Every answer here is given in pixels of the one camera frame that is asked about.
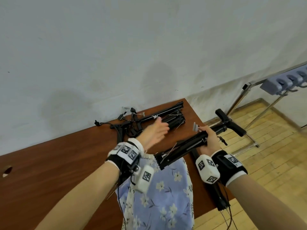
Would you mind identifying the person's left hand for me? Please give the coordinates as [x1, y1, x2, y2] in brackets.
[141, 117, 170, 151]

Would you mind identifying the blue fabric bag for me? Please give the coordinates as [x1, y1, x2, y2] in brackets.
[115, 152, 195, 230]

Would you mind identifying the black left wrist strap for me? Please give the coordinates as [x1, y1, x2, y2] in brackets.
[105, 138, 145, 179]

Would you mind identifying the metal clothes rack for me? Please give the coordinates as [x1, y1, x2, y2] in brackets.
[204, 61, 307, 156]

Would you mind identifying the black bracket arm with knob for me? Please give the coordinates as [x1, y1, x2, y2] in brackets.
[154, 108, 247, 171]

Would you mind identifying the black right wrist strap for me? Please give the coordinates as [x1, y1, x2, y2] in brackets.
[211, 149, 248, 187]

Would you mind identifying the purple hook rail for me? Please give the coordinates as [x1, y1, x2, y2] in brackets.
[260, 65, 307, 96]

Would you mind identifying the person's right hand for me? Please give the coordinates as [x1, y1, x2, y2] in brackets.
[198, 125, 222, 157]

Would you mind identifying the thin black right cable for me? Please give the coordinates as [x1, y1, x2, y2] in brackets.
[219, 184, 238, 230]

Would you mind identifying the pile of black tripods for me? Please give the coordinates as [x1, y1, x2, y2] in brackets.
[124, 101, 186, 138]

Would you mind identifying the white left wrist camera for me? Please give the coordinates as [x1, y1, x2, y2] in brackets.
[130, 164, 155, 194]

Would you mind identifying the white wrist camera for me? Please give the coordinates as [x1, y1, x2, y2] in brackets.
[195, 154, 221, 185]
[130, 164, 155, 194]

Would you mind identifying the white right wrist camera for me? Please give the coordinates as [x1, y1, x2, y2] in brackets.
[195, 154, 221, 185]

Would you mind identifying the person's right forearm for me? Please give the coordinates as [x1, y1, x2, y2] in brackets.
[226, 174, 307, 230]

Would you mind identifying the black wrist strap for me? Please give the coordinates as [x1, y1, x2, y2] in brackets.
[105, 138, 145, 179]
[211, 149, 248, 187]

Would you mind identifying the person's left forearm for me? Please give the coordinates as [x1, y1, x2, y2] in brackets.
[35, 161, 120, 230]

